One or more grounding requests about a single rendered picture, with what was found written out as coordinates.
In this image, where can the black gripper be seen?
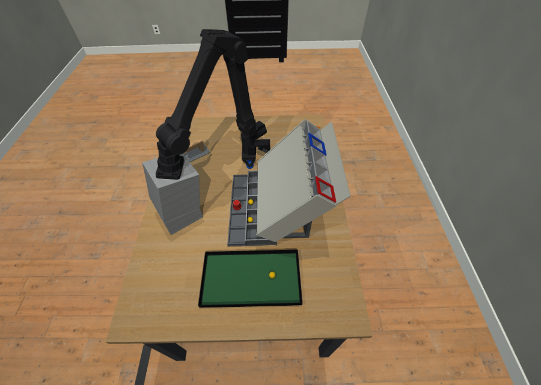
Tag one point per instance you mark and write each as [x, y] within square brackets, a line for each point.
[245, 155]

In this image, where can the green tray with black rim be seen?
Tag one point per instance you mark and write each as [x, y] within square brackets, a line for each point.
[241, 279]

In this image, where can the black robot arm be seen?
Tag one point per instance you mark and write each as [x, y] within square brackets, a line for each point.
[173, 134]

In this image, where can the red square band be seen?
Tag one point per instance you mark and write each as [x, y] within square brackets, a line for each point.
[319, 190]

